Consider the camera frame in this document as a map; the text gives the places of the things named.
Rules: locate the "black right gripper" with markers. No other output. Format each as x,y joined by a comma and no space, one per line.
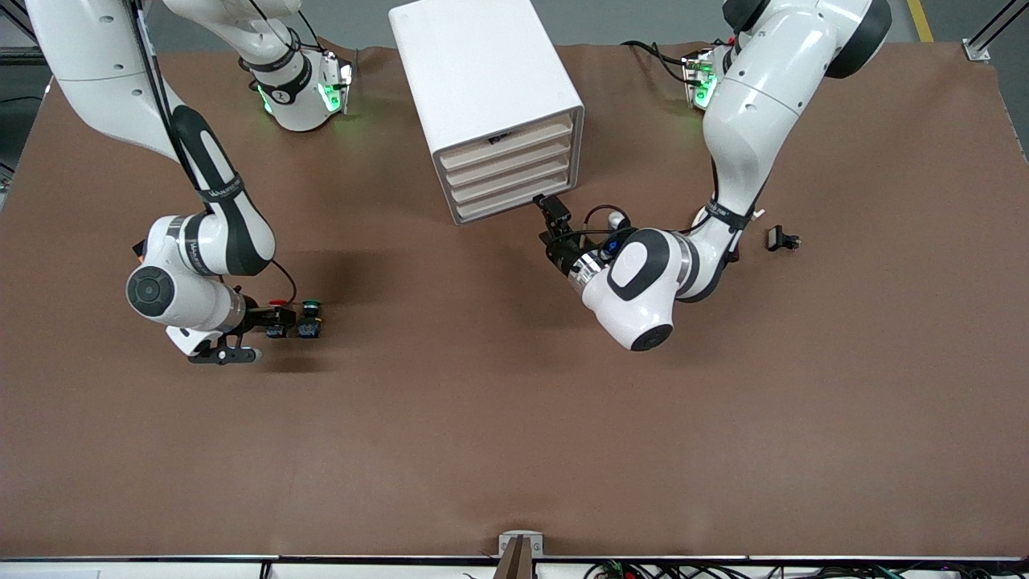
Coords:
259,319

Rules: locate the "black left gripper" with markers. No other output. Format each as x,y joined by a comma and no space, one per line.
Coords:
563,252

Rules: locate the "red push button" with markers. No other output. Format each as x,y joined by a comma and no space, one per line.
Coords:
279,304

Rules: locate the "white drawer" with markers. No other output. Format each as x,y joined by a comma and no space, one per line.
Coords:
506,201
506,165
506,149
508,182

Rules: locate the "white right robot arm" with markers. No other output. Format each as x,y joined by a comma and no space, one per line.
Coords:
96,64

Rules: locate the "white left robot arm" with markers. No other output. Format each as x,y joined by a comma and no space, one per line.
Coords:
756,121

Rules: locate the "green push button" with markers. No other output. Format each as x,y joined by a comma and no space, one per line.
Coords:
310,328

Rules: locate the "white drawer cabinet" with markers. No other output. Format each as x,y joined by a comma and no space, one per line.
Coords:
474,72

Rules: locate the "orange box with hole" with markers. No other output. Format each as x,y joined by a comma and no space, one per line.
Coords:
138,257

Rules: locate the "brown table cover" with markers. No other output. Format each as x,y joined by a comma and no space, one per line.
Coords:
514,402

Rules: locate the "small black clip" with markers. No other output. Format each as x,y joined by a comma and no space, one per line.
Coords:
776,238

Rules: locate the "metal edge bracket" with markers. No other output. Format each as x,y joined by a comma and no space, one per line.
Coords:
521,536

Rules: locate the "brown post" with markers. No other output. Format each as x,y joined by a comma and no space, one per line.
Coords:
514,567

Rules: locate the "aluminium frame profile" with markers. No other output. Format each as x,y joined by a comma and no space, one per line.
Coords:
977,50

